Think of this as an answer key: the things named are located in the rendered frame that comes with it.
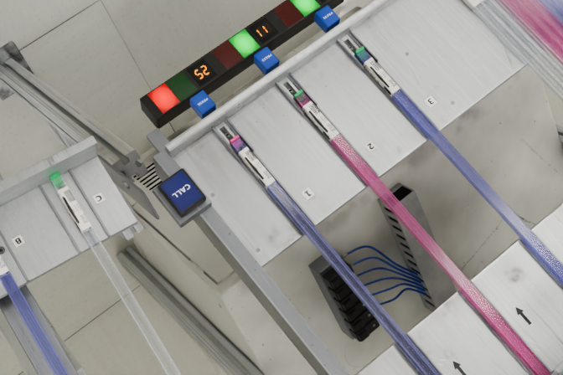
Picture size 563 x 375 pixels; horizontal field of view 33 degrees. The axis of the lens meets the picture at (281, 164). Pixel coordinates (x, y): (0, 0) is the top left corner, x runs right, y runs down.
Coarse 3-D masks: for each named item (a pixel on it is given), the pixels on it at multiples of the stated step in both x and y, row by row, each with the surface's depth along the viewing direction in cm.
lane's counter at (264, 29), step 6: (264, 18) 137; (258, 24) 137; (264, 24) 137; (270, 24) 137; (252, 30) 136; (258, 30) 136; (264, 30) 136; (270, 30) 137; (276, 30) 137; (258, 36) 136; (264, 36) 136; (270, 36) 136; (264, 42) 136
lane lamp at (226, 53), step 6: (228, 42) 135; (216, 48) 135; (222, 48) 135; (228, 48) 135; (234, 48) 135; (216, 54) 135; (222, 54) 135; (228, 54) 135; (234, 54) 135; (222, 60) 134; (228, 60) 134; (234, 60) 134; (228, 66) 134
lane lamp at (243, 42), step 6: (234, 36) 136; (240, 36) 136; (246, 36) 136; (234, 42) 135; (240, 42) 136; (246, 42) 136; (252, 42) 136; (240, 48) 135; (246, 48) 135; (252, 48) 135; (258, 48) 135; (246, 54) 135
